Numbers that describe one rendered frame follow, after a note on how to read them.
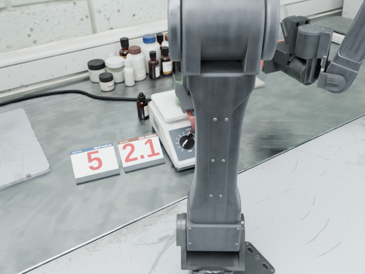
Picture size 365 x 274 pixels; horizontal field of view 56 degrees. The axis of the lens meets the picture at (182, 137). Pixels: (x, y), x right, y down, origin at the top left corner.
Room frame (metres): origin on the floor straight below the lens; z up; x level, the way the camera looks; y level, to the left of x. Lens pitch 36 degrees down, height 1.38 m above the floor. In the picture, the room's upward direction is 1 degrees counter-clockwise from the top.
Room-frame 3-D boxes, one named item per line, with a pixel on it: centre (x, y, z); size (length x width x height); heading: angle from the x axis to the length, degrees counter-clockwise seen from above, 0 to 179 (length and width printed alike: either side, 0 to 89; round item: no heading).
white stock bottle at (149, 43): (1.05, 0.10, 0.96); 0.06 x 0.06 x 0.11
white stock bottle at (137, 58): (1.00, 0.14, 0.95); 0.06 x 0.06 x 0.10
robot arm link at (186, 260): (0.29, -0.03, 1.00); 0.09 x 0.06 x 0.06; 87
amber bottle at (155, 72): (1.00, 0.08, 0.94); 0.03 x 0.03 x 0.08
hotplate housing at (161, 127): (0.66, -0.01, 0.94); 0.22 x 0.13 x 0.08; 20
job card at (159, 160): (0.59, 0.09, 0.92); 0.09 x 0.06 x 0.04; 109
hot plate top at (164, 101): (0.69, 0.00, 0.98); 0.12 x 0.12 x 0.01; 20
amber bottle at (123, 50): (1.05, 0.18, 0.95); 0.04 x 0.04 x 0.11
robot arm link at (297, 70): (0.73, -0.29, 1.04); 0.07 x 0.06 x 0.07; 22
